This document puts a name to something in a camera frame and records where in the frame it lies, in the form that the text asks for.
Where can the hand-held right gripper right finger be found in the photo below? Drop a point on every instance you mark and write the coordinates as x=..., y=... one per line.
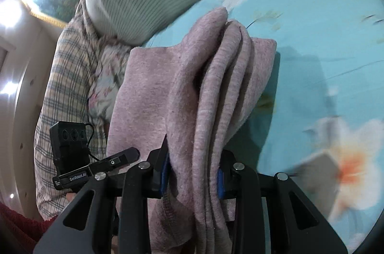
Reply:
x=220, y=185

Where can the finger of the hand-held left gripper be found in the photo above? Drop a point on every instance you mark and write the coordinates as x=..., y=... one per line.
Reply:
x=123, y=157

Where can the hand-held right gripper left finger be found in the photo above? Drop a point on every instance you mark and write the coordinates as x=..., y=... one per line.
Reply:
x=163, y=176

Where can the pink knit sweater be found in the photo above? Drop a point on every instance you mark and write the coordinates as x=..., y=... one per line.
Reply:
x=144, y=91

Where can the person's left hand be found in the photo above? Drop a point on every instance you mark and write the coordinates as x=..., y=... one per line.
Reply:
x=70, y=197

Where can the plaid blanket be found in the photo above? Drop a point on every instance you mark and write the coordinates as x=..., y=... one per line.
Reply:
x=69, y=76

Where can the pink floral frilled pillow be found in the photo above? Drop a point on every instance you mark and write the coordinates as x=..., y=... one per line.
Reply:
x=105, y=85

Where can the blue floral bedsheet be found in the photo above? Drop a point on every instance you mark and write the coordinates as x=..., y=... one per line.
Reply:
x=315, y=31

